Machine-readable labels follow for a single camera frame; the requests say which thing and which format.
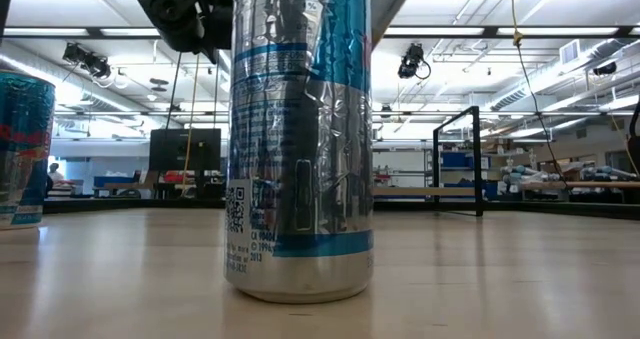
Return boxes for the blue storage bins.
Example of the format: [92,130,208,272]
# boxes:
[439,150,494,202]

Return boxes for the black rig camera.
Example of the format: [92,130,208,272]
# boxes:
[397,42,432,80]
[61,42,113,80]

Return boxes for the black monitor back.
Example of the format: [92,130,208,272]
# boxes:
[148,127,222,174]

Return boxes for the blue silver Red Bull can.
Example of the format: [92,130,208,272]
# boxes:
[223,0,376,304]
[0,70,57,231]

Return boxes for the person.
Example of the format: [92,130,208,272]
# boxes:
[46,161,67,186]

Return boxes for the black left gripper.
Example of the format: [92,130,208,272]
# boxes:
[119,0,234,63]

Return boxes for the wooden workbench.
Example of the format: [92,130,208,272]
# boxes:
[519,179,640,204]

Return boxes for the black hanging cable yellow knot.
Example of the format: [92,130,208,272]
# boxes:
[507,0,571,190]

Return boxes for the wooden shelf with black frame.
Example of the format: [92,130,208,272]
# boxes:
[373,105,484,218]

